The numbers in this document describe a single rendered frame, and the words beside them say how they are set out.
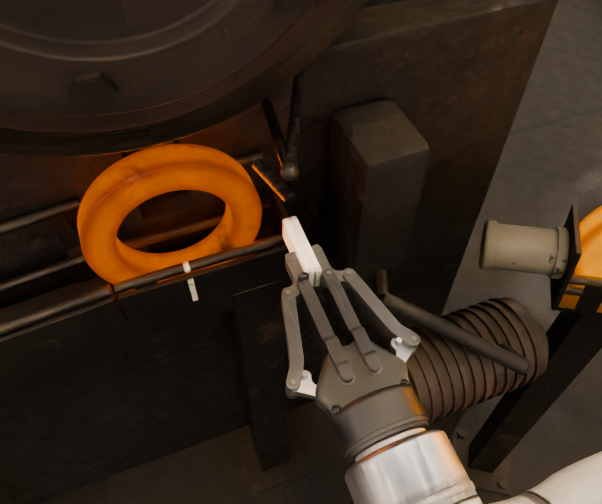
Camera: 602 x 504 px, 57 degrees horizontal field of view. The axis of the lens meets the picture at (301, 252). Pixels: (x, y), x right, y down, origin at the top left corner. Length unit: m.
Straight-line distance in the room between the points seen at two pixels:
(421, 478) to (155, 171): 0.33
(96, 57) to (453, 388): 0.59
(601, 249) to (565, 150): 1.31
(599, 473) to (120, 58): 0.42
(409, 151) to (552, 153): 1.39
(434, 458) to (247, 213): 0.30
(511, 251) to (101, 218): 0.44
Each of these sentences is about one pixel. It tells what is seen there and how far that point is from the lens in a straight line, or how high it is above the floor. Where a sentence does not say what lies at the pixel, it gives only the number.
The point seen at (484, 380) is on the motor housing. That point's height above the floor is 0.50.
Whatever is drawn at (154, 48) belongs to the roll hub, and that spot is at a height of 1.01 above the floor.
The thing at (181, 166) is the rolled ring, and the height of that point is 0.84.
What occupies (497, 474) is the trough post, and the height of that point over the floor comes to 0.01.
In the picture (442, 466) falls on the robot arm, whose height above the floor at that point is 0.77.
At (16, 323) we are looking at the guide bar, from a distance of 0.62.
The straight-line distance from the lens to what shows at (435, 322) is 0.72.
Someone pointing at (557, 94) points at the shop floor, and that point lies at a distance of 2.22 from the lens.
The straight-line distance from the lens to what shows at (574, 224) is 0.68.
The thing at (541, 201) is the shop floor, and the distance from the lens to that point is 1.78.
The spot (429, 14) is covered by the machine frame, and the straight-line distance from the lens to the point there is 0.66.
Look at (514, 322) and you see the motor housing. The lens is 0.80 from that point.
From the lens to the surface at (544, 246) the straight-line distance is 0.68.
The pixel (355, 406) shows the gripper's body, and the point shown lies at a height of 0.76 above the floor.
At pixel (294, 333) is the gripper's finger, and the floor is 0.75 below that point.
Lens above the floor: 1.18
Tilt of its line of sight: 51 degrees down
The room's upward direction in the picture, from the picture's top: straight up
